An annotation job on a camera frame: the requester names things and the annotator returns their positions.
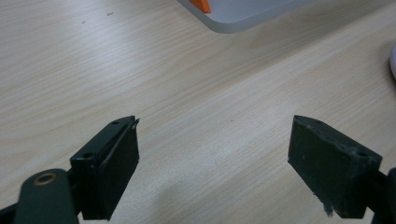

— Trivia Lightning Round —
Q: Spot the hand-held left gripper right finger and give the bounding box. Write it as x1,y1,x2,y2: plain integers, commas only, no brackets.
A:
287,114,383,219

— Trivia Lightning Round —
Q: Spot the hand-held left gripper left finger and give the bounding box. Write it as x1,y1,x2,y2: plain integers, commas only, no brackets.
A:
69,115,141,221

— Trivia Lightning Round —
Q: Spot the white round object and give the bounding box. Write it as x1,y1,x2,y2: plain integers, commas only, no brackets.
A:
389,43,396,79

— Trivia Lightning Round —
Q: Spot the grey plastic tray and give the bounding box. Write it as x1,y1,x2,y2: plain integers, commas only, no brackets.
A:
176,0,316,35

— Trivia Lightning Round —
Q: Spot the orange block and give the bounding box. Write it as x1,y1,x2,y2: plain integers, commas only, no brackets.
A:
189,0,212,15

